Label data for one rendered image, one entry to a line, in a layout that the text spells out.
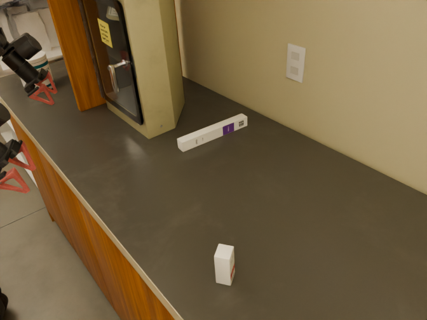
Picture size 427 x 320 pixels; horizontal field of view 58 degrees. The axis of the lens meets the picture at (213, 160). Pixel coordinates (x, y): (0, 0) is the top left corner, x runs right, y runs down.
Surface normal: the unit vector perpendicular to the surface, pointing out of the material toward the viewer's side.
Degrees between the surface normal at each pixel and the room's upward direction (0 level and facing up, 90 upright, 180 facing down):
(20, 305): 0
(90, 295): 0
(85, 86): 90
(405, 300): 0
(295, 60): 90
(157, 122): 90
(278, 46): 90
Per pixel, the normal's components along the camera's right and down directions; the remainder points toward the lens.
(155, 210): -0.06, -0.81
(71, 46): 0.63, 0.42
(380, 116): -0.78, 0.40
